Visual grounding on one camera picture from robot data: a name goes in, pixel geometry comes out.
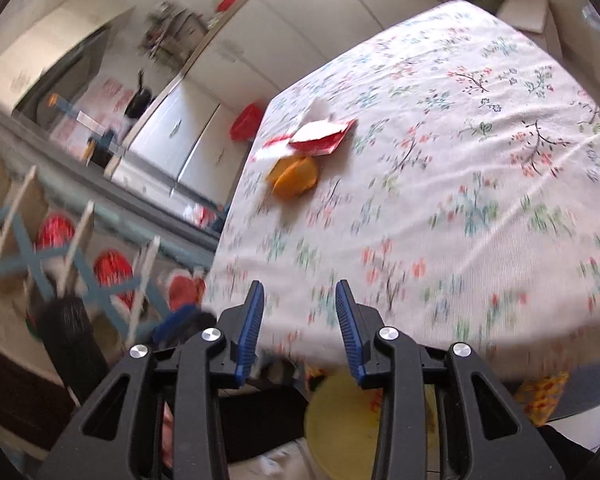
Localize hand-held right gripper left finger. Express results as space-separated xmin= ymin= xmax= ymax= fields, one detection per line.
xmin=36 ymin=281 xmax=266 ymax=480

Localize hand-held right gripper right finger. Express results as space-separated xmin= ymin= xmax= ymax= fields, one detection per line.
xmin=335 ymin=280 xmax=565 ymax=480

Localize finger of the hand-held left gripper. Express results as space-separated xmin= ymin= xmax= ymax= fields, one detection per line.
xmin=152 ymin=305 xmax=218 ymax=350

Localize white plastic bag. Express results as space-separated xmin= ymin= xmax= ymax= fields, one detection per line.
xmin=257 ymin=444 xmax=308 ymax=480

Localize orange fruit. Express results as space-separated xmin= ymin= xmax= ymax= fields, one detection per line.
xmin=266 ymin=155 xmax=320 ymax=199

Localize red snack packet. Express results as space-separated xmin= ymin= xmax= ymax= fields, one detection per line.
xmin=257 ymin=117 xmax=360 ymax=162

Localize white tissue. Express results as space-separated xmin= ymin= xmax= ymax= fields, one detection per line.
xmin=300 ymin=97 xmax=332 ymax=124

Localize wooden lattice rack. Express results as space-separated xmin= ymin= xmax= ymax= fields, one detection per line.
xmin=0 ymin=137 xmax=162 ymax=352

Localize floral tablecloth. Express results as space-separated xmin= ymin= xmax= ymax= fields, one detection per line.
xmin=200 ymin=0 xmax=600 ymax=378

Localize orange floral cushion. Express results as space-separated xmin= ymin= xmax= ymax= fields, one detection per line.
xmin=516 ymin=371 xmax=572 ymax=420

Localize red-lined waste bin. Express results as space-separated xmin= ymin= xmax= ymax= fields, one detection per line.
xmin=229 ymin=103 xmax=264 ymax=142

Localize black wok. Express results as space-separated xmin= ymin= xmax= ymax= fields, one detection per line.
xmin=124 ymin=70 xmax=154 ymax=117

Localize cream base cabinets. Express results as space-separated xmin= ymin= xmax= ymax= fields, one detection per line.
xmin=105 ymin=0 xmax=463 ymax=211

